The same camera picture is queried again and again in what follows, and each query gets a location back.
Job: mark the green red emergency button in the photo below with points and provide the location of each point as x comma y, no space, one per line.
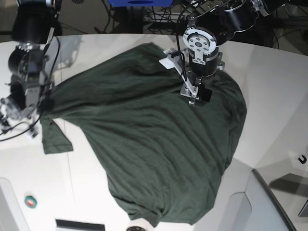
30,202

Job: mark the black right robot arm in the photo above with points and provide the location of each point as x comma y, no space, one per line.
30,85

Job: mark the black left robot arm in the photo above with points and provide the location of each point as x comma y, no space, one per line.
204,25

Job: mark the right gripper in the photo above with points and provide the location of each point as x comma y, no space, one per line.
24,107

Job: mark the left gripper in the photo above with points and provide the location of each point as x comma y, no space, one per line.
196,75

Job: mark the black u-shaped hook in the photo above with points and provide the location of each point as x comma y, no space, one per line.
302,159

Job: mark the dark green t-shirt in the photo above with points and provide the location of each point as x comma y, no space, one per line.
164,159

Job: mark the grey monitor frame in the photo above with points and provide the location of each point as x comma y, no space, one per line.
288,223

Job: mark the black round knob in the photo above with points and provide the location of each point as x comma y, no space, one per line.
135,228

